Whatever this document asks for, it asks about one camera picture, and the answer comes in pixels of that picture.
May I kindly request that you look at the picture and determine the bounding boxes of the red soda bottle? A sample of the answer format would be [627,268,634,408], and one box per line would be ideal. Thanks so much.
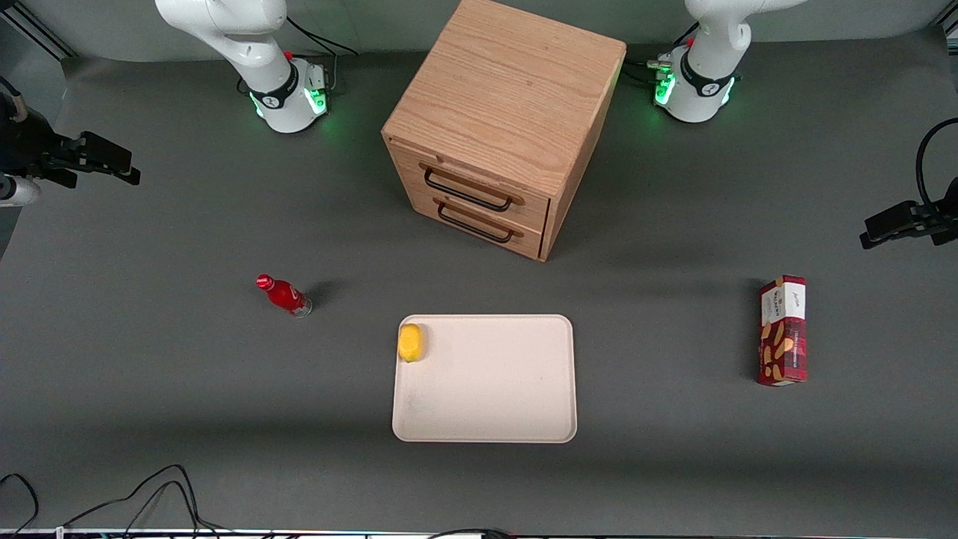
[255,274,313,319]

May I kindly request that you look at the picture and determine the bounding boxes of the yellow lemon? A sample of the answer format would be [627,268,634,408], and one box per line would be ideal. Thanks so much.
[397,323,425,363]

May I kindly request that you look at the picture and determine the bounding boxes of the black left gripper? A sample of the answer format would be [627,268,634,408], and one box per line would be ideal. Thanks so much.
[859,180,958,250]

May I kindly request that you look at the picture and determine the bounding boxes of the black looped gripper cable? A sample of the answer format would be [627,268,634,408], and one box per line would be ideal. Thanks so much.
[916,118,958,210]

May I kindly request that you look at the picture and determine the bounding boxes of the black metal drawer handle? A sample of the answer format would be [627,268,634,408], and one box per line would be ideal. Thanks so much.
[419,162,525,213]
[434,198,519,246]

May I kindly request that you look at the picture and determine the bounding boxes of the wooden drawer front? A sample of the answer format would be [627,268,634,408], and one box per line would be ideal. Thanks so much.
[388,141,552,231]
[394,183,546,261]

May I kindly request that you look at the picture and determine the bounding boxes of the red plaid cookie box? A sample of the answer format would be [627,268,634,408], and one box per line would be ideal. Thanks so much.
[756,275,809,387]

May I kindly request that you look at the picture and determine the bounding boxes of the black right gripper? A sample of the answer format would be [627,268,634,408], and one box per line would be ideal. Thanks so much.
[22,132,141,189]

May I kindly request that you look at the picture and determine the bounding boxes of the beige plastic tray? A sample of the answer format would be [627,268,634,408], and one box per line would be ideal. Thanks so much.
[391,314,579,444]

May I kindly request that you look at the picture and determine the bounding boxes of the black left arm base cables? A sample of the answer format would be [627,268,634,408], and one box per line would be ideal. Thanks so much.
[623,21,701,85]

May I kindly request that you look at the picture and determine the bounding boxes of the light wooden drawer cabinet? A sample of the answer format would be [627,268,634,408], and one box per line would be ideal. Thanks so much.
[381,0,627,262]

